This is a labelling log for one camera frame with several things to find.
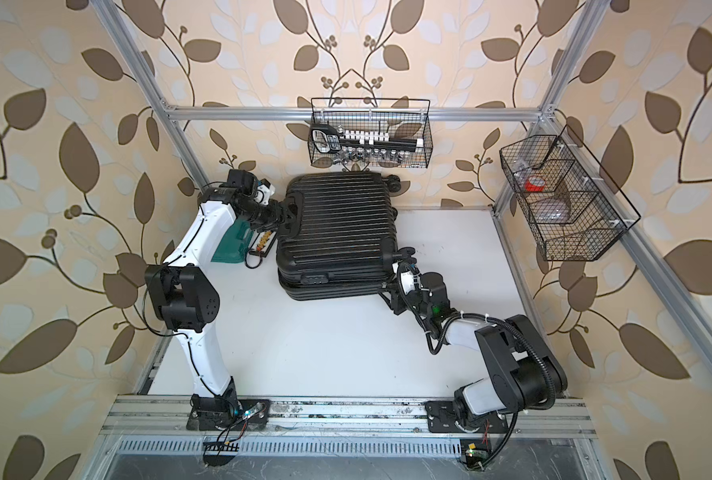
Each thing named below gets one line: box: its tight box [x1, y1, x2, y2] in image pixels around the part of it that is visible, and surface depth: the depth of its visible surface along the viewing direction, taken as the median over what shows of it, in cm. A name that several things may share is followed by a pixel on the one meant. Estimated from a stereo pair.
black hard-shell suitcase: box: [276, 172, 402, 301], surface depth 89 cm
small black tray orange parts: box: [248, 230, 277, 258], surface depth 110 cm
